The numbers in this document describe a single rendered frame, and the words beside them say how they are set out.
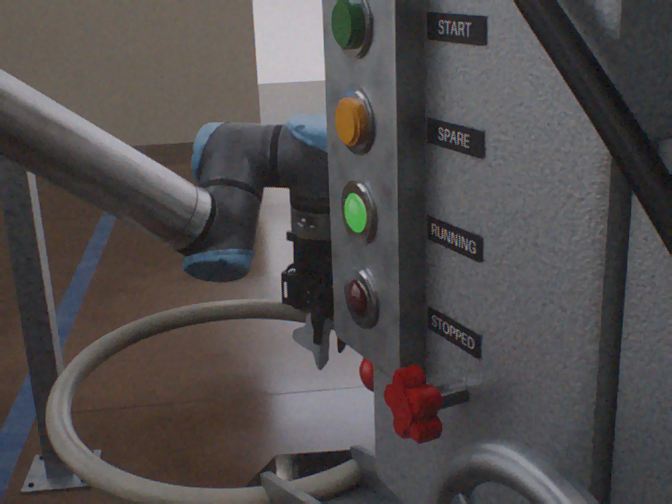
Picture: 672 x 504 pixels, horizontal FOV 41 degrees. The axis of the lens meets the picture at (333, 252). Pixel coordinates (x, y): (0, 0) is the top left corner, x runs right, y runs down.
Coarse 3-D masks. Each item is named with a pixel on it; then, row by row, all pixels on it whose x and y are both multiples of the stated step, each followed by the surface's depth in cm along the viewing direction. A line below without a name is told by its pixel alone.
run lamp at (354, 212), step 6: (348, 198) 49; (354, 198) 49; (348, 204) 49; (354, 204) 48; (360, 204) 48; (348, 210) 49; (354, 210) 48; (360, 210) 48; (348, 216) 49; (354, 216) 49; (360, 216) 48; (348, 222) 49; (354, 222) 49; (360, 222) 48; (354, 228) 49; (360, 228) 49
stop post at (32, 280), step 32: (0, 160) 232; (0, 192) 235; (32, 192) 238; (32, 224) 238; (32, 256) 241; (32, 288) 244; (32, 320) 247; (32, 352) 250; (32, 384) 253; (32, 480) 262; (64, 480) 261
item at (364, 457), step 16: (352, 448) 100; (368, 448) 98; (368, 464) 97; (272, 480) 93; (368, 480) 97; (272, 496) 93; (288, 496) 89; (304, 496) 86; (336, 496) 97; (352, 496) 97; (368, 496) 96; (384, 496) 95
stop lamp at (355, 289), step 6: (354, 282) 51; (348, 288) 51; (354, 288) 50; (360, 288) 50; (348, 294) 51; (354, 294) 50; (360, 294) 50; (348, 300) 51; (354, 300) 50; (360, 300) 50; (366, 300) 50; (354, 306) 50; (360, 306) 50; (366, 306) 50; (354, 312) 51; (360, 312) 50
